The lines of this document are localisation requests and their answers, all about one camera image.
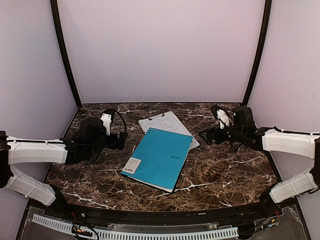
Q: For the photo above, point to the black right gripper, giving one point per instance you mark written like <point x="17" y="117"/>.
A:
<point x="215" y="133"/>

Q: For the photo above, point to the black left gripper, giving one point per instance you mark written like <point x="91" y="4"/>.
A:
<point x="121" y="140"/>

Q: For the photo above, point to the mint green clipboard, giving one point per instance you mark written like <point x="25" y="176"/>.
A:
<point x="172" y="127"/>

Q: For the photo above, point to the white printed form sheet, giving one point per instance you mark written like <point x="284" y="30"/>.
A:
<point x="165" y="122"/>

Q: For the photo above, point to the blue file folder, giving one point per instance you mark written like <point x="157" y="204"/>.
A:
<point x="158" y="159"/>

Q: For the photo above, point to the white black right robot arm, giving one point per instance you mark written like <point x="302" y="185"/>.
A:
<point x="302" y="144"/>

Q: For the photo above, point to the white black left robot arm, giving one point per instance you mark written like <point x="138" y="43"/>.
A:
<point x="18" y="151"/>

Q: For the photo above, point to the white slotted cable duct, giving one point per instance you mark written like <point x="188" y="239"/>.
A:
<point x="139" y="232"/>

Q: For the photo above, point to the black left frame post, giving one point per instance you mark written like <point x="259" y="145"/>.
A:
<point x="63" y="52"/>

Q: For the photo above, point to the black frame post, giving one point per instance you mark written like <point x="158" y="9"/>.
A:
<point x="63" y="52"/>
<point x="259" y="51"/>

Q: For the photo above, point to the black right frame post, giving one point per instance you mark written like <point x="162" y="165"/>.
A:
<point x="259" y="51"/>

